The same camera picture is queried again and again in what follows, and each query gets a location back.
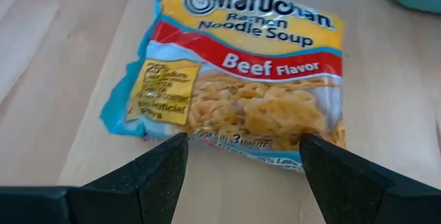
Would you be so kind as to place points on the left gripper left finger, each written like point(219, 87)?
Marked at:
point(138, 196)

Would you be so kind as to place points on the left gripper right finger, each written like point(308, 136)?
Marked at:
point(361, 203)

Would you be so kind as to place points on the Maruchan beef ramen pack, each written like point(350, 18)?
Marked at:
point(241, 79)

